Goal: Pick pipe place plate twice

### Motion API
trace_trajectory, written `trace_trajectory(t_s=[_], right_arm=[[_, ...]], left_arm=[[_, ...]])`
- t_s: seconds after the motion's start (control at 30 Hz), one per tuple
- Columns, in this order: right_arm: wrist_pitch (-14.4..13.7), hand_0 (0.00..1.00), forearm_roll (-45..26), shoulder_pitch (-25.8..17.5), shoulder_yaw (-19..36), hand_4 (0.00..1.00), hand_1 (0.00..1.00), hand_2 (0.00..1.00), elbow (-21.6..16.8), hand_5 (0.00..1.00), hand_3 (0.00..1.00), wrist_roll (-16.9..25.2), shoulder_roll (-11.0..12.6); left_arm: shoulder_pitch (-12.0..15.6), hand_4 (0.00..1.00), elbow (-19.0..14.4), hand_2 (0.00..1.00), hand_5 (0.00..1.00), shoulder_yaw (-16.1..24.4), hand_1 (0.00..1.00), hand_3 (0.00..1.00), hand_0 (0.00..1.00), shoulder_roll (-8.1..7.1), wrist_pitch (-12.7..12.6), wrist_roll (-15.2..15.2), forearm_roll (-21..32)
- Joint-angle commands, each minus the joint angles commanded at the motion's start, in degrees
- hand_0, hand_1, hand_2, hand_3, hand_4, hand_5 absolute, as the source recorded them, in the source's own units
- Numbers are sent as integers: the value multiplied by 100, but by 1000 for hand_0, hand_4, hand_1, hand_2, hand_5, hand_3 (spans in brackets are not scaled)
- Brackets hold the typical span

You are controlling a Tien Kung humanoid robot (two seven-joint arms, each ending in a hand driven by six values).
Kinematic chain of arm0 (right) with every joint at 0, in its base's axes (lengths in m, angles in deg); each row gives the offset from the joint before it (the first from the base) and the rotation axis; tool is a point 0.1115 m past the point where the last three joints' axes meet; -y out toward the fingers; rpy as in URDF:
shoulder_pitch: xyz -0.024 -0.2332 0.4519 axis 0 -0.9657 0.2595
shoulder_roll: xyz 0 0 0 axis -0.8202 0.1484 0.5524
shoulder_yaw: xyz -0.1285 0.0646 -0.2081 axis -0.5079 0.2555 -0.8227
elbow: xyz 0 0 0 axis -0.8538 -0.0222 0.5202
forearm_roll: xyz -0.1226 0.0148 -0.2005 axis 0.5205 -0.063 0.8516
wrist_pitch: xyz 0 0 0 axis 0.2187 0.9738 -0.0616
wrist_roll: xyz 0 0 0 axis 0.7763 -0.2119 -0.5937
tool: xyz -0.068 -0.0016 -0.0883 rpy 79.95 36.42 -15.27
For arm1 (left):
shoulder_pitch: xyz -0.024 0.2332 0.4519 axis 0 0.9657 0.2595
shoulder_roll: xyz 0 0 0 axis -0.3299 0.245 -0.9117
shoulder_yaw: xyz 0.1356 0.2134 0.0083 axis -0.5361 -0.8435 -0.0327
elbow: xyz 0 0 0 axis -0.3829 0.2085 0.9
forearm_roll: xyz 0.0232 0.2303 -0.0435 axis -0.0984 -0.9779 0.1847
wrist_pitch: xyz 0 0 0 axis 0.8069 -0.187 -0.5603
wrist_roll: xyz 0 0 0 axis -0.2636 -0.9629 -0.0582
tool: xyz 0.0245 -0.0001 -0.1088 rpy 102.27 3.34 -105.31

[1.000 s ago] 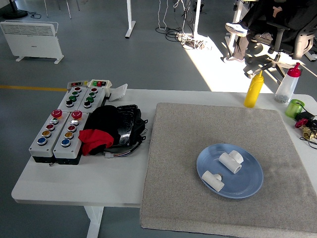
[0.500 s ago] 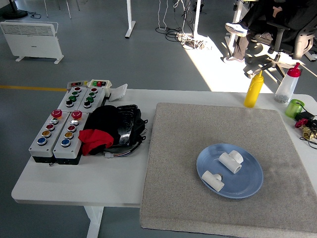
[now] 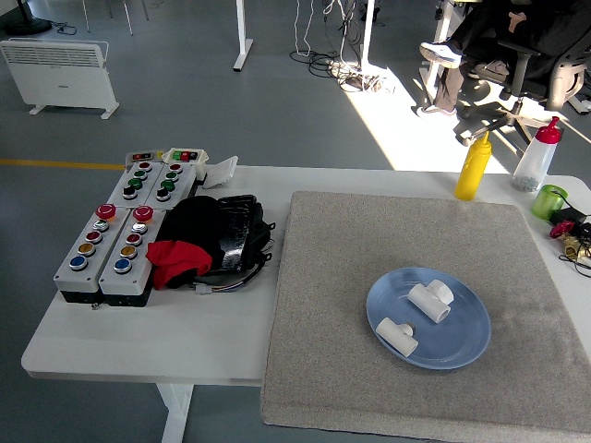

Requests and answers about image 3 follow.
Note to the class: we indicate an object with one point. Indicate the white tee pipe metal end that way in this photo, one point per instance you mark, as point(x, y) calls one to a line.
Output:
point(392, 334)

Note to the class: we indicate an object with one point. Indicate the large white tee pipe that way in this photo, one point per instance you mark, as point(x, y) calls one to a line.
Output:
point(429, 302)

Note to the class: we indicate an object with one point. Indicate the blue plate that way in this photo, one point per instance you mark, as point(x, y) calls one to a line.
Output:
point(461, 332)

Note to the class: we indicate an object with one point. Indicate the black plastic tray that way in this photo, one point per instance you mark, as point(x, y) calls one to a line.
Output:
point(235, 231)

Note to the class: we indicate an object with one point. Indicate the grey-brown mat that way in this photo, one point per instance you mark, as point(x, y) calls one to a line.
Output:
point(369, 231)

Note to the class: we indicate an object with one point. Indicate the white plastic cover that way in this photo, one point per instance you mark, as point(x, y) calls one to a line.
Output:
point(220, 173)

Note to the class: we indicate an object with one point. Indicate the black cloth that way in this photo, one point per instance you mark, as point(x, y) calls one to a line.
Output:
point(194, 221)

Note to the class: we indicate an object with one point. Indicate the red cloth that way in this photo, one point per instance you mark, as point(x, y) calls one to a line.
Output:
point(177, 258)

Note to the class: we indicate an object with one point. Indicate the five-button control box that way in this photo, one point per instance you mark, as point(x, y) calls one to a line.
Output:
point(134, 277)
point(69, 277)

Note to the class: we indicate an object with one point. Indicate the yellow squeeze bottle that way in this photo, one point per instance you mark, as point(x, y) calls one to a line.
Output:
point(473, 171)

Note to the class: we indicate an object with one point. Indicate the white desk leg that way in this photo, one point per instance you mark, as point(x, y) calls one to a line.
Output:
point(444, 23)
point(367, 32)
point(241, 27)

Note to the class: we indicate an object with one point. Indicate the seated person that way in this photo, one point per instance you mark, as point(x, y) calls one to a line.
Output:
point(438, 51)

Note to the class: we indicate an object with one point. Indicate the white table leg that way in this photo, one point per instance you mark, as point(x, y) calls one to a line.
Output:
point(175, 410)

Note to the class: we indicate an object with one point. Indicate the clear squeeze bottle red cap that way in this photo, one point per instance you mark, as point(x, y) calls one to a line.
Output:
point(535, 161)

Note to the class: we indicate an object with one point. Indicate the green translucent cup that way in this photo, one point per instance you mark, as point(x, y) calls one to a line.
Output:
point(547, 203)

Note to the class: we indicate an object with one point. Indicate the black power adapter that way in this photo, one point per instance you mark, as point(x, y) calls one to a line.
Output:
point(570, 214)

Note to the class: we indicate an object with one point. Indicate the white panel heater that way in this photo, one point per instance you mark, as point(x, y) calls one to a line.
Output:
point(60, 78)

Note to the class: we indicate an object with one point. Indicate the black office chair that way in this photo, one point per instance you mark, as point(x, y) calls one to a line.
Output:
point(526, 69)

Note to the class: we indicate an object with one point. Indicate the black fan base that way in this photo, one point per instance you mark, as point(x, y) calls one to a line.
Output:
point(27, 25)

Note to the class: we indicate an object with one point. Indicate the white red-green switch box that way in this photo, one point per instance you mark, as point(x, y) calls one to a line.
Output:
point(184, 155)

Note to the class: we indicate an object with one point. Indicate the small grey switch box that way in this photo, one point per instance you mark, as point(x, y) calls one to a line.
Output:
point(143, 157)

